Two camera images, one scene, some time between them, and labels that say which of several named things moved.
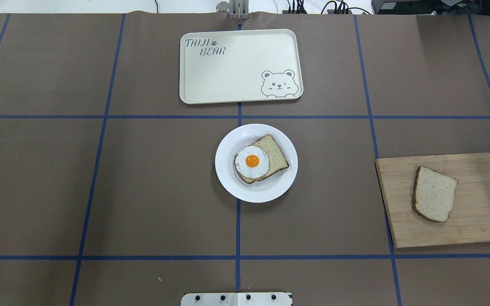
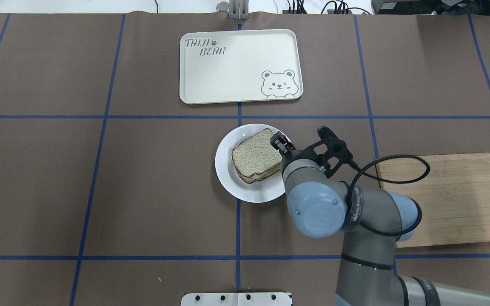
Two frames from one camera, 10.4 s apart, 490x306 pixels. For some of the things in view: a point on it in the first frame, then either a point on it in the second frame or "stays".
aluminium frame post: x=238 y=9 stays
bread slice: x=433 y=194 -> x=257 y=154
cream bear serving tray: x=240 y=65 stays
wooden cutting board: x=481 y=212 stays
